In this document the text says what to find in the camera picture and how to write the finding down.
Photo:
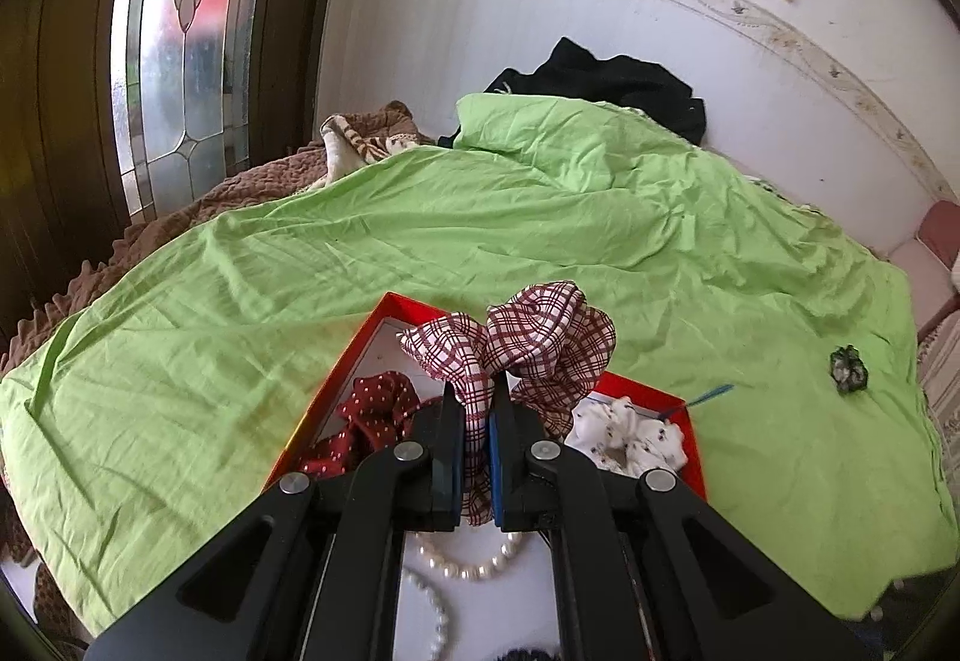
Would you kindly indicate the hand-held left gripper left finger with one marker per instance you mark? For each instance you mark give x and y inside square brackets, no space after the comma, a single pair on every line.
[450,455]

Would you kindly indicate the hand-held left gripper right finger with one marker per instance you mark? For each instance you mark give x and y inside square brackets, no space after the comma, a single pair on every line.
[496,458]

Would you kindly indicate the red dotted scrunchie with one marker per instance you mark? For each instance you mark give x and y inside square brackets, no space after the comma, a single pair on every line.
[375,410]

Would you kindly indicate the red white plaid scrunchie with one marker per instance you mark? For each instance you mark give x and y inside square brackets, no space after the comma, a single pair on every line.
[525,346]

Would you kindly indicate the red cardboard box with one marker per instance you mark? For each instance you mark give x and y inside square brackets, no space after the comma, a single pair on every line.
[345,376]

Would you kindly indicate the white dotted scrunchie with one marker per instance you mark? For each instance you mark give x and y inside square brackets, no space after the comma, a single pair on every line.
[630,436]

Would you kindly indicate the blue thin stick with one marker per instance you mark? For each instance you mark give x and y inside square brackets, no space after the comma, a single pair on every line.
[701,398]

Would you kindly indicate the green bedsheet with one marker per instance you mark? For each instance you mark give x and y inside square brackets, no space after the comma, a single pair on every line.
[450,226]

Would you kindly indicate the brown white patterned blanket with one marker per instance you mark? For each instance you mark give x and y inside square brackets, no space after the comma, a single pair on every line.
[367,144]

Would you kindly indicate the dark green scrunchie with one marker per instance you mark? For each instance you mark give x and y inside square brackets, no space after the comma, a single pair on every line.
[847,370]

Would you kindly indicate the brown quilted bedspread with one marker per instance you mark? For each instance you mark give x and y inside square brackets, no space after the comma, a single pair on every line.
[150,233]

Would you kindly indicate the black cloth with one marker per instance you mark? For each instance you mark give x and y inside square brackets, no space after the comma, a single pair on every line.
[600,84]

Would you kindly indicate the striped cloth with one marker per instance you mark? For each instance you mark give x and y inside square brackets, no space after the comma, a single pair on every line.
[941,376]

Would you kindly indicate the pink cushion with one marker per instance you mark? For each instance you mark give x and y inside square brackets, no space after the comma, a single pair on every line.
[926,263]

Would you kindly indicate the stained glass window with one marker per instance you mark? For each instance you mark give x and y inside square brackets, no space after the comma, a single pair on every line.
[180,31]

